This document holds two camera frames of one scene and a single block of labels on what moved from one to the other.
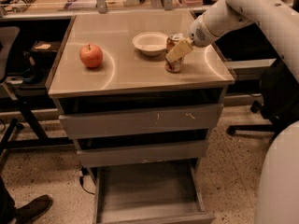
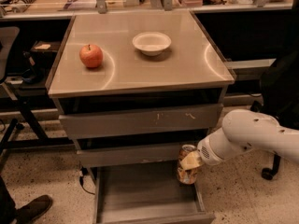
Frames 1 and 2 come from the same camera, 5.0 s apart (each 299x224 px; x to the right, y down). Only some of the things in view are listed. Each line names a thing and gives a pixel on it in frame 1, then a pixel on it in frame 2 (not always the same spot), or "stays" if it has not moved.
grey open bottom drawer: [158, 192] stays
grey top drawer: [147, 120] stays
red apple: [91, 55] stays
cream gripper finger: [183, 46] → [192, 161]
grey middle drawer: [143, 154] stays
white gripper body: [202, 34] → [206, 153]
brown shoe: [33, 208] stays
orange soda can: [178, 64] → [187, 176]
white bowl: [150, 43] stays
